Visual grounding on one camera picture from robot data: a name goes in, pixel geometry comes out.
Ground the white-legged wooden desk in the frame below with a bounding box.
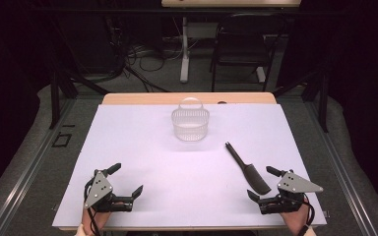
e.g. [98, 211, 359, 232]
[160, 0, 302, 85]

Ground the white table mat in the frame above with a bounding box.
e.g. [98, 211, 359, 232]
[51, 103, 328, 229]

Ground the person's left hand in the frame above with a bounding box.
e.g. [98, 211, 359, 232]
[81, 202, 126, 236]

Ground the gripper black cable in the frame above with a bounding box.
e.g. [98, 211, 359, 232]
[84, 178, 102, 236]
[295, 193, 316, 236]

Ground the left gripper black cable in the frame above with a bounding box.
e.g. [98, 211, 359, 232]
[84, 178, 102, 236]

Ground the person's right hand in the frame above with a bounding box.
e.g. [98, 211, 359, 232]
[265, 202, 311, 236]

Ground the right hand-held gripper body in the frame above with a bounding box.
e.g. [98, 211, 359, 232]
[257, 169, 324, 215]

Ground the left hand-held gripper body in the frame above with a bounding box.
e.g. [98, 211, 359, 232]
[84, 169, 134, 213]

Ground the clear plastic basket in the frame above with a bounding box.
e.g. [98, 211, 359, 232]
[171, 96, 211, 143]

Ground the black comb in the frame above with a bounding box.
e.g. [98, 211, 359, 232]
[224, 141, 273, 196]

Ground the black metal stand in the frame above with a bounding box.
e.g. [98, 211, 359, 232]
[47, 19, 111, 130]
[272, 65, 331, 134]

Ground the bundle of floor cables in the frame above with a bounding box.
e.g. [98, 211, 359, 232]
[104, 16, 185, 93]

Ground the black folding chair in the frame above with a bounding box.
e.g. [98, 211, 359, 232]
[209, 12, 289, 93]

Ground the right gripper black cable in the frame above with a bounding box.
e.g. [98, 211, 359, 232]
[295, 193, 316, 236]

